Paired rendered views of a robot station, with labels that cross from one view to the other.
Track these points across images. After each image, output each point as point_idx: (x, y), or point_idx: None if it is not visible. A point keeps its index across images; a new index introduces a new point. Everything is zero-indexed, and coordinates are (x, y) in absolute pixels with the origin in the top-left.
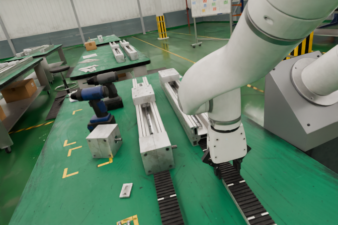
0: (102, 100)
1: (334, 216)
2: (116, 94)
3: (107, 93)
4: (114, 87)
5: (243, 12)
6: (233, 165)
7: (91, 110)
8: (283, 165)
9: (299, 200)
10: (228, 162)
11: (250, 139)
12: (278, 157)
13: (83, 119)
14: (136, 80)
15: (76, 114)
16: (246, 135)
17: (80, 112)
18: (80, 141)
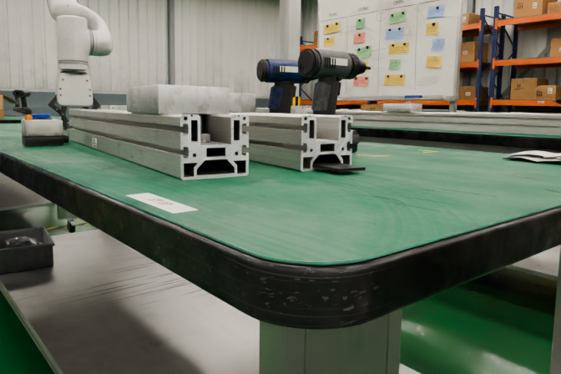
0: (270, 88)
1: (7, 133)
2: (312, 113)
3: (260, 75)
4: (313, 93)
5: None
6: (67, 126)
7: (384, 151)
8: (8, 137)
9: (22, 134)
10: (70, 128)
11: (18, 140)
12: (4, 138)
13: (360, 147)
14: (326, 115)
15: (410, 149)
16: (20, 141)
17: (406, 150)
18: None
